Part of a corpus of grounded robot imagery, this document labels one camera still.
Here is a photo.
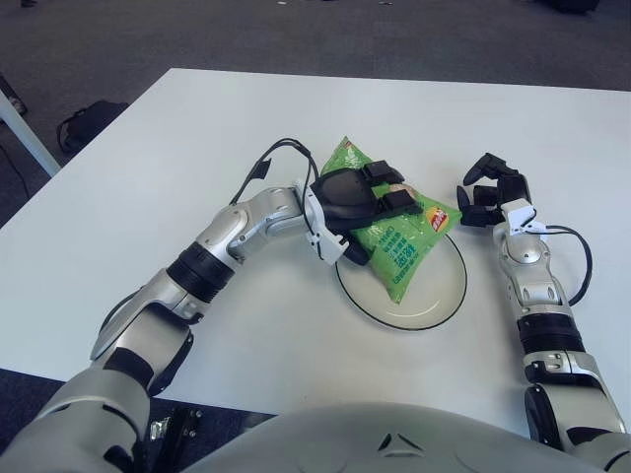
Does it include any black bracket with screws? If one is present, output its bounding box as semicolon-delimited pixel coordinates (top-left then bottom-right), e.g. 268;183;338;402
165;406;203;452

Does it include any black left elbow cable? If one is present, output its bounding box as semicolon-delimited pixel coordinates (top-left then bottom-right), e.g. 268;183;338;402
97;290;147;346

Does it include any green snack bag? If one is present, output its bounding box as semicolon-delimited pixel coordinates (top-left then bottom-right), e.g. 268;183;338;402
318;135;463;304

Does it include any black backpack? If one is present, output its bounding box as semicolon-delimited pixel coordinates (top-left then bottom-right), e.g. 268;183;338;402
56;100;129;153

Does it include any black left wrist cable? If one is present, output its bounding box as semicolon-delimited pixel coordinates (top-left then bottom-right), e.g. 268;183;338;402
229;137;326;260

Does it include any grey robot torso shell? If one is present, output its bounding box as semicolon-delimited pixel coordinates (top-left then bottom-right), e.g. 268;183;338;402
181;401;612;473

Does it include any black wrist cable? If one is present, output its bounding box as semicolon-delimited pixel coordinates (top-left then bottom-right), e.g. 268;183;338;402
541;225;594;306
229;137;326;260

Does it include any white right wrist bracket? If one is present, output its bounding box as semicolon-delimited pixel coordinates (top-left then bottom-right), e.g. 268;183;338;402
501;199;548;237

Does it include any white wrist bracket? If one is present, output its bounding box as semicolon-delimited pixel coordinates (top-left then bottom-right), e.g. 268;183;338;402
501;199;548;237
294;179;352;267

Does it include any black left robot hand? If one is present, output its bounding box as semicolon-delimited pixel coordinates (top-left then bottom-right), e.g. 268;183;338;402
310;160;424;267

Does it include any white plate with black rim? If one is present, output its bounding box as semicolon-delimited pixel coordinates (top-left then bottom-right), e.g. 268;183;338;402
333;231;468;332

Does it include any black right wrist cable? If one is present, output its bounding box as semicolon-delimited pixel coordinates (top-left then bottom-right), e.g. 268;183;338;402
541;225;594;306

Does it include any white table leg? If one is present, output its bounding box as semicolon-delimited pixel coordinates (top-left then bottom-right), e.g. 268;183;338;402
0;88;61;177

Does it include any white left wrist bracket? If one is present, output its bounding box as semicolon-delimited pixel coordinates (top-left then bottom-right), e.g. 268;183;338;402
294;179;352;267

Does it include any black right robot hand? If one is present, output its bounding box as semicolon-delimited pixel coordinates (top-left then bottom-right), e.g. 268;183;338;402
456;152;533;229

